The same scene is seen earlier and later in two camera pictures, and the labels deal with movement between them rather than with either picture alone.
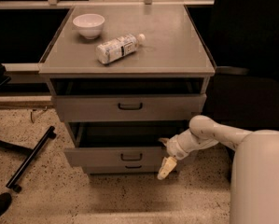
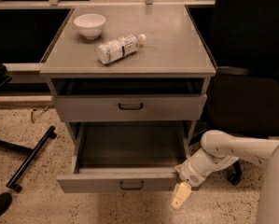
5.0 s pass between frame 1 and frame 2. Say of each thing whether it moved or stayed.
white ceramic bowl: stayed
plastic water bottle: stayed
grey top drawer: stayed
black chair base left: stayed
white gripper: moved
